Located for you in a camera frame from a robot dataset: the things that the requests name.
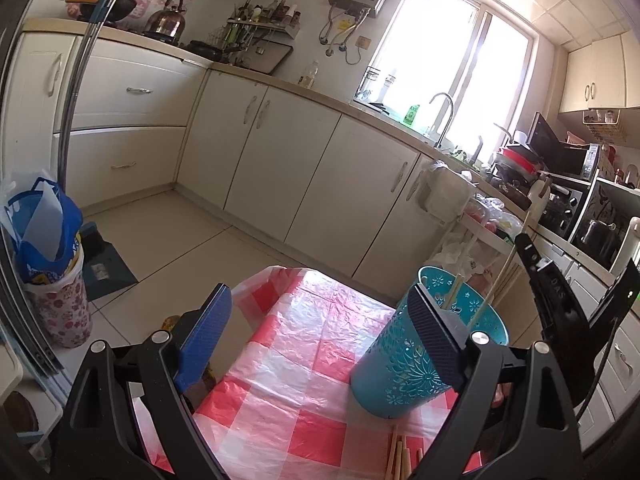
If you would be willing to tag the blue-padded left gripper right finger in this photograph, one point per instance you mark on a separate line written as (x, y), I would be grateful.
(442, 334)

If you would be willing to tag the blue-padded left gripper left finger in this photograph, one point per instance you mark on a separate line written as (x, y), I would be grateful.
(196, 335)

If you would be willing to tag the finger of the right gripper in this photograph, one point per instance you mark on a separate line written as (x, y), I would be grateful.
(536, 266)

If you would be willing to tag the kitchen faucet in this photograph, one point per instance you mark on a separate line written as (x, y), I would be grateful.
(444, 119)

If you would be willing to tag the yellow patterned slipper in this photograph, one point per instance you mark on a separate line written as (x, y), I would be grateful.
(169, 323)

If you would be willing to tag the black toaster oven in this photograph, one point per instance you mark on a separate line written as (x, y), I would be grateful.
(565, 203)

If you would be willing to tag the white rolling storage cart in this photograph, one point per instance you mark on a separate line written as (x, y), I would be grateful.
(490, 254)

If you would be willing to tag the red white checkered tablecloth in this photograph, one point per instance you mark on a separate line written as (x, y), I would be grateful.
(284, 410)

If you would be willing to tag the white electric kettle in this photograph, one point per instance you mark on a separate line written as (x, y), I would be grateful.
(629, 249)

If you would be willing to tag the black microwave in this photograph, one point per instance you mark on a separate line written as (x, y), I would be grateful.
(569, 160)

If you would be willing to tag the blue plastic bag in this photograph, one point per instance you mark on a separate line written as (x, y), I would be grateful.
(43, 224)

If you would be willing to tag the plastic bottle on counter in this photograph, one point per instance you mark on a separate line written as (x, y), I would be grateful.
(309, 75)

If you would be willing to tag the stainless steel kettle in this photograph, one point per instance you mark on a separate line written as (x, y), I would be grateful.
(168, 24)

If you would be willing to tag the wall dish rack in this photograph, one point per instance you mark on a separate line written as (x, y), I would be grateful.
(258, 37)

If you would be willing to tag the mop handle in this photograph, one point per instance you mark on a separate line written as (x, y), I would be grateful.
(95, 24)

